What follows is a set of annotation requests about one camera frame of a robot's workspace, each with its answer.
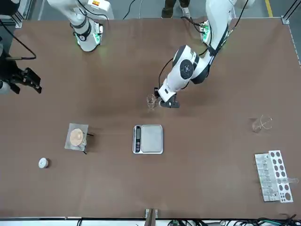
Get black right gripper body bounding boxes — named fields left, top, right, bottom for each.
left=0, top=58, right=25, bottom=83

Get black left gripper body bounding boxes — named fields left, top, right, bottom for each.
left=161, top=93, right=181, bottom=108

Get small glass beaker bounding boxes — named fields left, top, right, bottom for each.
left=146, top=93, right=158, bottom=112

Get silver digital balance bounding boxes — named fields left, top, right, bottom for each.
left=132, top=124, right=164, bottom=155

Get large glass beaker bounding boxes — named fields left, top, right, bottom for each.
left=252, top=114, right=273, bottom=133

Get small white round cap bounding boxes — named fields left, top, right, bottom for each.
left=38, top=157, right=50, bottom=169

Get black tripod stand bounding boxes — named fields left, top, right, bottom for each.
left=81, top=131, right=95, bottom=155

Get white test tube rack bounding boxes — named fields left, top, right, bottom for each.
left=254, top=150, right=294, bottom=203

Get glass test tube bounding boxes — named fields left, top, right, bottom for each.
left=277, top=177, right=300, bottom=185

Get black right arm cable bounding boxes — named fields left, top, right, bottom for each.
left=0, top=20, right=37, bottom=61

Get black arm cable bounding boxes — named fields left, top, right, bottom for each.
left=0, top=20, right=37, bottom=61
left=158, top=0, right=250, bottom=90

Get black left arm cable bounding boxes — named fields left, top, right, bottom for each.
left=158, top=0, right=250, bottom=90

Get red and black cable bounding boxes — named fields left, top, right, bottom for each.
left=181, top=16, right=205, bottom=32

